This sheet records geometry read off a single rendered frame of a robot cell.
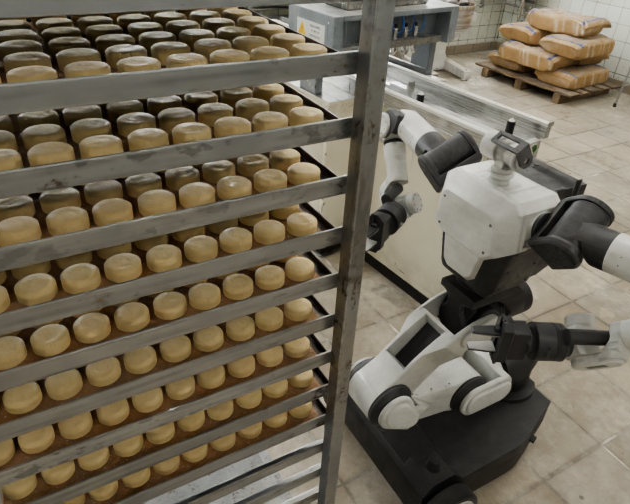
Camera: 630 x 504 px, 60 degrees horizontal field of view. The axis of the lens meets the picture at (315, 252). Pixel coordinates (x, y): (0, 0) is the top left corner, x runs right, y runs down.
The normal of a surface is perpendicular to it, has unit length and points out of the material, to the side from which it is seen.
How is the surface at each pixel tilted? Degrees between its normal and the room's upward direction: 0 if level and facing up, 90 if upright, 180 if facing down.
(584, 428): 0
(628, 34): 90
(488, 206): 45
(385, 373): 28
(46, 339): 0
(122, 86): 90
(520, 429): 0
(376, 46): 90
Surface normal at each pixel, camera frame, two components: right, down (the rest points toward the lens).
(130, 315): 0.05, -0.83
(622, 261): -0.76, 0.16
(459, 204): -0.87, 0.23
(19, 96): 0.49, 0.51
